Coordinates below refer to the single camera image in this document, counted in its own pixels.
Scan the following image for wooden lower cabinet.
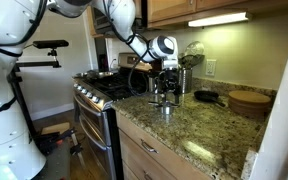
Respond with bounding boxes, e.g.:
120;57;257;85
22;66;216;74
115;111;213;180

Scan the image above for black orange bar clamp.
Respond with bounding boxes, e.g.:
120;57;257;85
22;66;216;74
37;128;78;155

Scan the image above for black stereo camera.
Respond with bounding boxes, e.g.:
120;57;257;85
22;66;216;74
32;39;70;50

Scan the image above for large silver measuring cup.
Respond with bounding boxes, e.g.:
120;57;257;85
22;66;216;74
148;100;176;116

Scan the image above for round wooden board stack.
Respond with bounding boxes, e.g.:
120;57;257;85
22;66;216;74
227;90;272;118

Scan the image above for stainless steel gas range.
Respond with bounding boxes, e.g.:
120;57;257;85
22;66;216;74
72;52;155;180

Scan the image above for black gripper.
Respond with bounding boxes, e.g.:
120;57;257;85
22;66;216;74
157;68;182;105

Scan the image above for under-cabinet light bar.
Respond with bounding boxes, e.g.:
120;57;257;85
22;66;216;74
187;12;253;28

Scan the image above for light wooden board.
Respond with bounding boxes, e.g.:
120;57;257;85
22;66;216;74
40;121;72;136

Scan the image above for black cast iron skillet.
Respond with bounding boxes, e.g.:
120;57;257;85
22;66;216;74
193;90;227;108

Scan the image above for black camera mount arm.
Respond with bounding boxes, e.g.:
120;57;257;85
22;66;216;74
15;48;62;69

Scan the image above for white door panel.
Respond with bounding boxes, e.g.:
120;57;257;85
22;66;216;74
248;8;288;180

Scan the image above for black stand pole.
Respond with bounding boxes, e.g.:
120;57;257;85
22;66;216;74
6;64;40;143

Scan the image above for wooden upper cabinets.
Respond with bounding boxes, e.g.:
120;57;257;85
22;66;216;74
146;0;288;29

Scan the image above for white wall outlet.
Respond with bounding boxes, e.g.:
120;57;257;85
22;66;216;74
205;59;217;77

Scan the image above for perforated steel utensil holder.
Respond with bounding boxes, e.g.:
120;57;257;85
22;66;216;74
146;73;161;95
178;67;194;95

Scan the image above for silver frying pan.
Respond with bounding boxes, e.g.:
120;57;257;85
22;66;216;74
73;70;118;80

